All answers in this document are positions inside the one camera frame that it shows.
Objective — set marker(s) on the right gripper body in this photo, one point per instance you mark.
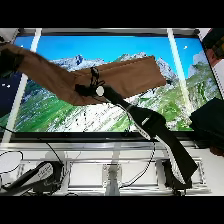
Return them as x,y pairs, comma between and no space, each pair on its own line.
87,90

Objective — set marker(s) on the brown trousers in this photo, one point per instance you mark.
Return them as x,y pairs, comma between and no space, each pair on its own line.
133,78

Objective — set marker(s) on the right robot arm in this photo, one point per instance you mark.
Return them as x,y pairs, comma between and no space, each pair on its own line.
156,126

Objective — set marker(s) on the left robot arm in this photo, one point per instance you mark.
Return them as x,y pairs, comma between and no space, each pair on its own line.
36,173

